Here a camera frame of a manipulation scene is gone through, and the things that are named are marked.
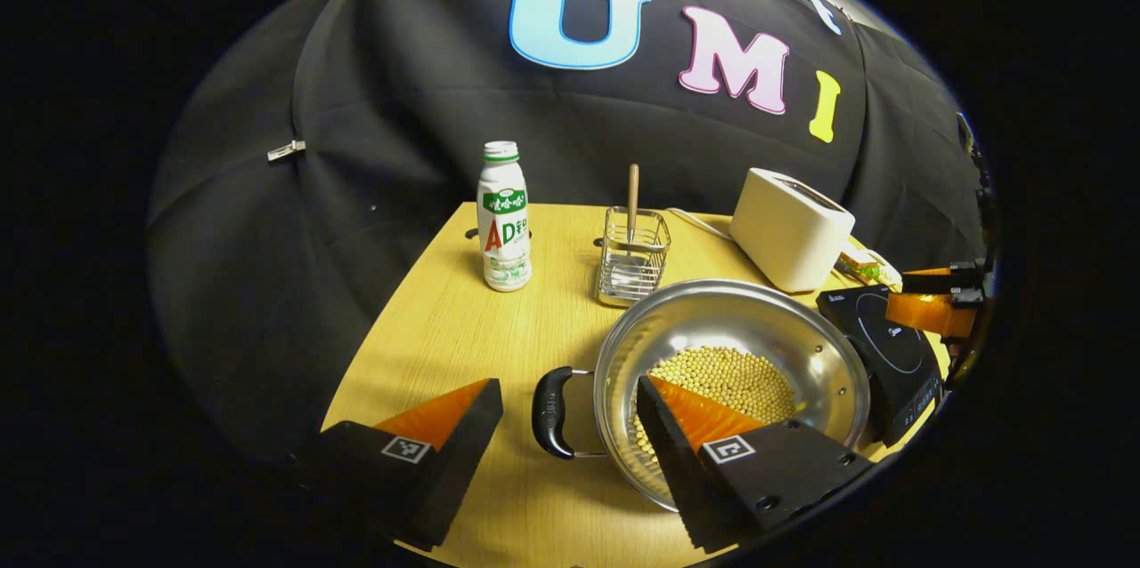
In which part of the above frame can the black induction cooktop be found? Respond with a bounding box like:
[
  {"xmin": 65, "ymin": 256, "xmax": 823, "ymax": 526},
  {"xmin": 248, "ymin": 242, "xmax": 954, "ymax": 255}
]
[{"xmin": 815, "ymin": 285, "xmax": 947, "ymax": 449}]

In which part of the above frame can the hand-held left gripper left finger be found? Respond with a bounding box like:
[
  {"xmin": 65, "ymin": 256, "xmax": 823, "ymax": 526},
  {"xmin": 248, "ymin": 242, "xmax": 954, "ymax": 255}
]
[{"xmin": 298, "ymin": 377, "xmax": 505, "ymax": 551}]

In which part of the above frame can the sandwich with lettuce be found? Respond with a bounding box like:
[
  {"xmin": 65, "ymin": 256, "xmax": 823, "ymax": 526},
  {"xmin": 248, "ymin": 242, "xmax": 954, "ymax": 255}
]
[{"xmin": 835, "ymin": 247, "xmax": 902, "ymax": 288}]

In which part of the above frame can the stainless steel pot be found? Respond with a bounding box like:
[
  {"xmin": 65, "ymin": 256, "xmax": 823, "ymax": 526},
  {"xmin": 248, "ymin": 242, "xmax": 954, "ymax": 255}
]
[{"xmin": 532, "ymin": 279, "xmax": 872, "ymax": 514}]

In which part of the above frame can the white toaster cable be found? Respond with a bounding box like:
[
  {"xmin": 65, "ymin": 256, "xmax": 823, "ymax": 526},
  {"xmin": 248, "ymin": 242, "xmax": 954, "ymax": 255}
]
[{"xmin": 666, "ymin": 207, "xmax": 736, "ymax": 241}]

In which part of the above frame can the white green-label drink bottle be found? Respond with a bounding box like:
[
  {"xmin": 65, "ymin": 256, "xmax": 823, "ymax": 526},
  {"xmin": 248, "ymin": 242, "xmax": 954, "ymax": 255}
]
[{"xmin": 476, "ymin": 141, "xmax": 533, "ymax": 293}]

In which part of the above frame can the wooden-handled spoon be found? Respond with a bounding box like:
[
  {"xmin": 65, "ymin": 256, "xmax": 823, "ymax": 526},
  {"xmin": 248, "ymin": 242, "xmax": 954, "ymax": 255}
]
[{"xmin": 615, "ymin": 163, "xmax": 656, "ymax": 284}]

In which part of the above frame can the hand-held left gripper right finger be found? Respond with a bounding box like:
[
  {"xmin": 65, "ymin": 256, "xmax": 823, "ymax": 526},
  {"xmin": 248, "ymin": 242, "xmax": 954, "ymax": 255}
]
[{"xmin": 636, "ymin": 375, "xmax": 878, "ymax": 554}]

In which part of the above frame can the black backdrop cloth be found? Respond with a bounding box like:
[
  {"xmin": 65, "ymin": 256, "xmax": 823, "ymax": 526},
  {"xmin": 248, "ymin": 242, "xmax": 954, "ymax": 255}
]
[{"xmin": 147, "ymin": 0, "xmax": 989, "ymax": 462}]

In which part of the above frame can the white toaster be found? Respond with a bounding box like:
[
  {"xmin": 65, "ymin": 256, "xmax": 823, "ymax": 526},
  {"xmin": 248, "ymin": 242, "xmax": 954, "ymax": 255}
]
[{"xmin": 729, "ymin": 167, "xmax": 856, "ymax": 294}]

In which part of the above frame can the pile of yellow soybeans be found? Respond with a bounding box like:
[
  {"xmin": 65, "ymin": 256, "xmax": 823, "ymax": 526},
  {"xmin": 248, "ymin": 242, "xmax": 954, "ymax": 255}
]
[{"xmin": 634, "ymin": 346, "xmax": 798, "ymax": 462}]

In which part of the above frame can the metal wire basket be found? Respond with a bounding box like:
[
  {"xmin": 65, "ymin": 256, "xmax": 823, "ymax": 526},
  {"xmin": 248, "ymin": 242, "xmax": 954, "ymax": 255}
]
[{"xmin": 595, "ymin": 207, "xmax": 672, "ymax": 309}]

